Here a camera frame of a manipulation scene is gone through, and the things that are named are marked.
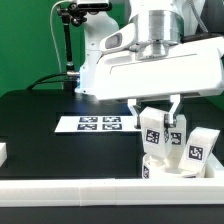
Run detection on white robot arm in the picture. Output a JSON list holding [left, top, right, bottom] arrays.
[[77, 0, 224, 127]]

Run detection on white cable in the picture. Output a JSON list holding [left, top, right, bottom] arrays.
[[49, 0, 72, 74]]

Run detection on white sheet with markers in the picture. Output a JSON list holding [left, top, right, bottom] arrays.
[[55, 116, 139, 133]]

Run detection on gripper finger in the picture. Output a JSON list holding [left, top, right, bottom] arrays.
[[164, 94, 182, 128], [127, 99, 141, 129]]

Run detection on black cables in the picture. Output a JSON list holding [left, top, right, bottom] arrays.
[[26, 73, 69, 91]]

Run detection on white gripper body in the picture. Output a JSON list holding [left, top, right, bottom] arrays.
[[94, 37, 224, 100]]

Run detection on white round stool seat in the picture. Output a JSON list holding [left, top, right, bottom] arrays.
[[142, 154, 214, 179]]

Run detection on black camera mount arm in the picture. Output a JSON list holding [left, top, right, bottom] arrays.
[[57, 3, 87, 93]]

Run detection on white obstacle wall frame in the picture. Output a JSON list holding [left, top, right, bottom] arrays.
[[0, 156, 224, 208]]

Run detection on white block at left edge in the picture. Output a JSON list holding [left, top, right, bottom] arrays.
[[0, 143, 7, 167]]

